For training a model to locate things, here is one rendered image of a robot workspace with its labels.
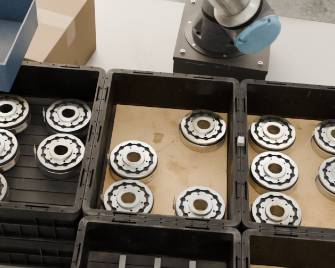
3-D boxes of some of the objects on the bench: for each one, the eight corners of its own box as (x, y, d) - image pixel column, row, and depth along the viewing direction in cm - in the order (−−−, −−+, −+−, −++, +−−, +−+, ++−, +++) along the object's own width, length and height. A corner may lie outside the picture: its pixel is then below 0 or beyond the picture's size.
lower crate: (-10, 125, 168) (-18, 91, 159) (108, 134, 167) (107, 101, 158) (-56, 264, 141) (-68, 233, 132) (85, 276, 141) (82, 245, 132)
